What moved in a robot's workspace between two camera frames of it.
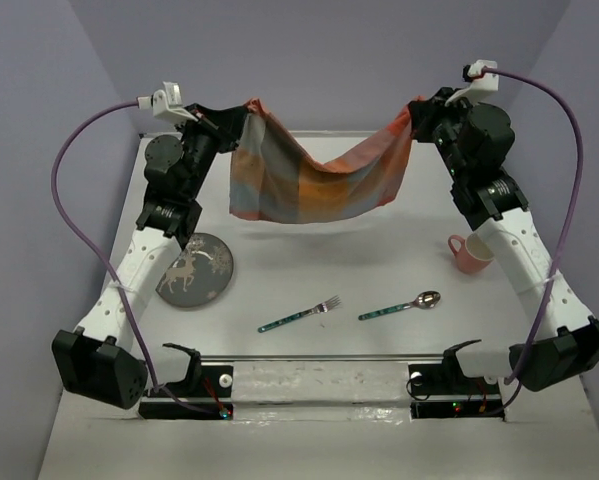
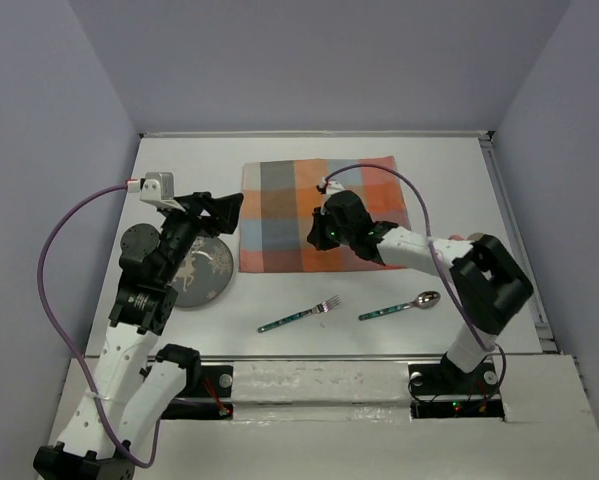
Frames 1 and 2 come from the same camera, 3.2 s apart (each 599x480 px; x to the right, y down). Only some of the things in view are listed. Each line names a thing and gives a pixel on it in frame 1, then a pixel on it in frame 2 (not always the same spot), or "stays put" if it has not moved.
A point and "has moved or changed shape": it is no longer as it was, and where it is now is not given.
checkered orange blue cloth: (271, 182) has moved or changed shape
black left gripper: (218, 126) -> (199, 211)
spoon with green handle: (426, 300) stays put
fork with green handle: (322, 307) stays put
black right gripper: (430, 114) -> (318, 230)
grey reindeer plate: (200, 273) stays put
